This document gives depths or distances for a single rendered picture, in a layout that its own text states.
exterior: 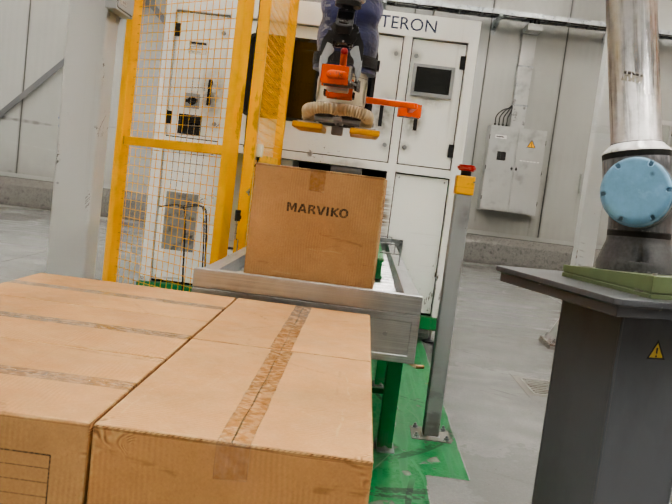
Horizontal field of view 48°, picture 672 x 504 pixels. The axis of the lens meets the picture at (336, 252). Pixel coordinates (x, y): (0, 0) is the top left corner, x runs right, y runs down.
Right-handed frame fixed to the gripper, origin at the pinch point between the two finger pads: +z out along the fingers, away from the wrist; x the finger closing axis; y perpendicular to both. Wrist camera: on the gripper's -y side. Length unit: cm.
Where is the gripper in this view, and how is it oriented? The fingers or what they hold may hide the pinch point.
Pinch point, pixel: (338, 75)
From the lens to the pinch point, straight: 209.9
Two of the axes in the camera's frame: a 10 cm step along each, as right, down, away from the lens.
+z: -1.3, 9.9, 0.9
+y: 0.4, -0.9, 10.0
